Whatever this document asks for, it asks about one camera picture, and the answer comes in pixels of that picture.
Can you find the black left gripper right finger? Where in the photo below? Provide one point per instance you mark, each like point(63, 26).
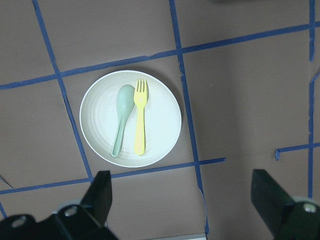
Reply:
point(271, 201)

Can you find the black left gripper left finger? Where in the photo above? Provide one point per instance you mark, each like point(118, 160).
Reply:
point(98, 198)

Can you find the white round plate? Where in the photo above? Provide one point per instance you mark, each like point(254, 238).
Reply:
point(99, 120)

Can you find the yellow plastic fork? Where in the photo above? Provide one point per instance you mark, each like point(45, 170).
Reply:
point(140, 99)

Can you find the pale green spoon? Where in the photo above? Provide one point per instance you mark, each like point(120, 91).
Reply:
point(124, 107)

